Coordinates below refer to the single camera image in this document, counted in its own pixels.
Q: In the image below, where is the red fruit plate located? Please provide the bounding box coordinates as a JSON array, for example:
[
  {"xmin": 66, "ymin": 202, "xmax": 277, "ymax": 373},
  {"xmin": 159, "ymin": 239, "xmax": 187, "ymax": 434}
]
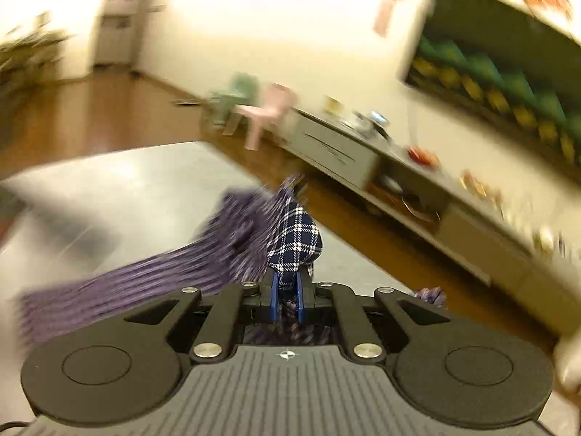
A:
[{"xmin": 407, "ymin": 146, "xmax": 440, "ymax": 168}]

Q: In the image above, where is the pink plastic child chair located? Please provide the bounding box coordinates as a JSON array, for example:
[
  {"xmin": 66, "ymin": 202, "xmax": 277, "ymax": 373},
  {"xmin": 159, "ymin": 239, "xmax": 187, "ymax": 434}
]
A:
[{"xmin": 223, "ymin": 84, "xmax": 296, "ymax": 152}]

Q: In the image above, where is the long grey TV cabinet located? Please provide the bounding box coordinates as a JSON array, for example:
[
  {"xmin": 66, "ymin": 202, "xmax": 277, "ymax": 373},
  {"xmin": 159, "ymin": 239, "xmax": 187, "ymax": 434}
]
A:
[{"xmin": 285, "ymin": 108, "xmax": 580, "ymax": 336}]

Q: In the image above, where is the blue plaid shirt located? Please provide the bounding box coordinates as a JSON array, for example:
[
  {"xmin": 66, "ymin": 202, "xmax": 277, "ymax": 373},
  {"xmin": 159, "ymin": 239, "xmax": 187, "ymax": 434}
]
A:
[{"xmin": 15, "ymin": 174, "xmax": 448, "ymax": 346}]

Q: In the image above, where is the black handheld device on stand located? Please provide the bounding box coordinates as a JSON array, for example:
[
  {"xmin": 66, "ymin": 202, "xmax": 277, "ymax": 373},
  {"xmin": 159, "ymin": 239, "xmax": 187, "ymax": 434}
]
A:
[{"xmin": 357, "ymin": 111, "xmax": 390, "ymax": 140}]

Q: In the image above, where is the wall TV with patterned cover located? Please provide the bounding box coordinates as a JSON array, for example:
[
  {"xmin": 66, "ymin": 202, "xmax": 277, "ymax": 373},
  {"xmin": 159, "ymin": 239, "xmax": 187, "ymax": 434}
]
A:
[{"xmin": 404, "ymin": 0, "xmax": 580, "ymax": 179}]

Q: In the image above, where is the yellow cup on cabinet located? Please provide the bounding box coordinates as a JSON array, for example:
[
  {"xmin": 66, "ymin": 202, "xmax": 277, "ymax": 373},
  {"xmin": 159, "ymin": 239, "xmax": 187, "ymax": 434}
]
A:
[{"xmin": 324, "ymin": 97, "xmax": 344, "ymax": 116}]

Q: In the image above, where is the green plastic child chair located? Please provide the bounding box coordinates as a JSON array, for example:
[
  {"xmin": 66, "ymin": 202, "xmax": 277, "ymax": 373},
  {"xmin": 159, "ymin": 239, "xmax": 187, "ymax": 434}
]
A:
[{"xmin": 206, "ymin": 72, "xmax": 259, "ymax": 127}]

